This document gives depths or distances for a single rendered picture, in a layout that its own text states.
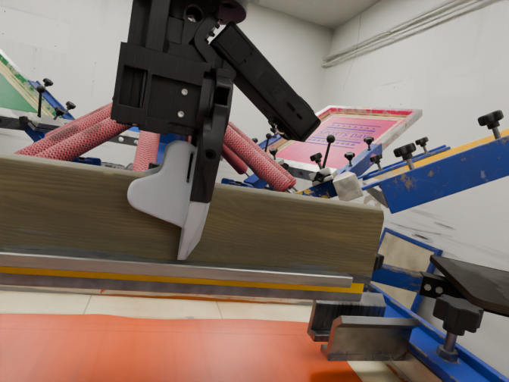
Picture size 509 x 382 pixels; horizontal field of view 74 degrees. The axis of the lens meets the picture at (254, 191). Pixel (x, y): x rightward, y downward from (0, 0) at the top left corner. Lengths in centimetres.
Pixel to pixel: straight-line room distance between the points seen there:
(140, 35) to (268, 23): 458
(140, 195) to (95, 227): 5
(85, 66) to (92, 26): 45
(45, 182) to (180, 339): 23
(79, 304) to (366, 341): 34
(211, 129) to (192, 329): 27
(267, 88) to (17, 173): 19
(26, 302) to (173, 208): 28
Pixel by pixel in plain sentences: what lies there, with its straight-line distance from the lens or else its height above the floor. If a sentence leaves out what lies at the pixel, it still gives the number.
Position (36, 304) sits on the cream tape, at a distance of 49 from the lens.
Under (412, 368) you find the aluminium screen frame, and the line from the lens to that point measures 45.
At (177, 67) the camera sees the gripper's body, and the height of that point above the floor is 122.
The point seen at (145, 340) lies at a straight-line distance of 42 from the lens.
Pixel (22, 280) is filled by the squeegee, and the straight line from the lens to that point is 32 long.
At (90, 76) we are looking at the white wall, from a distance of 454.
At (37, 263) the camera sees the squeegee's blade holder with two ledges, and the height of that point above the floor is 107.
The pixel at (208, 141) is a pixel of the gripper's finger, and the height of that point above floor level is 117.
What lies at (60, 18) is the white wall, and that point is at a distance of 472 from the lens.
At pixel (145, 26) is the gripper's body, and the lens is 30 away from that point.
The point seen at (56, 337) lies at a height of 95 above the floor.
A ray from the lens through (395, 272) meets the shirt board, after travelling 105.
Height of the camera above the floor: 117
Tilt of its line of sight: 6 degrees down
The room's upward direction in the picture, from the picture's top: 10 degrees clockwise
